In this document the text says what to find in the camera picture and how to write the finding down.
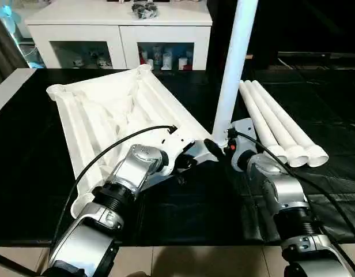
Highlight white plastic table leg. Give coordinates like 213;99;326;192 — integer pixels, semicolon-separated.
245;81;310;168
212;0;259;148
239;81;289;166
251;80;329;168

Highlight white plastic table top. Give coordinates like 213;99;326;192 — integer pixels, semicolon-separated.
46;65;221;220

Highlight black metal bar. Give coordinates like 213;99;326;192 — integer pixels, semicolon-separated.
278;51;355;62

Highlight white glass-door cabinet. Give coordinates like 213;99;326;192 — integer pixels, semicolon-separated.
25;0;213;72

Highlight crumpled silver object on cabinet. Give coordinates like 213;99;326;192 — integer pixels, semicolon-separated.
131;2;160;18

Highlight black work mat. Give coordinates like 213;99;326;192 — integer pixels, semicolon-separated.
0;66;355;248

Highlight dark grey curtain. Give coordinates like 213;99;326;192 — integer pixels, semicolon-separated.
0;12;29;87

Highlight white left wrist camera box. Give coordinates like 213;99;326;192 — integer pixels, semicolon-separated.
159;130;196;175

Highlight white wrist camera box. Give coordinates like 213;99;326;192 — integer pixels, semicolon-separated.
226;118;256;169
159;130;196;175

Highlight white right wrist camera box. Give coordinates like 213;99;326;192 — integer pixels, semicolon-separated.
226;118;256;169

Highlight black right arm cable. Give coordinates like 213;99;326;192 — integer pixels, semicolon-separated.
234;132;355;243

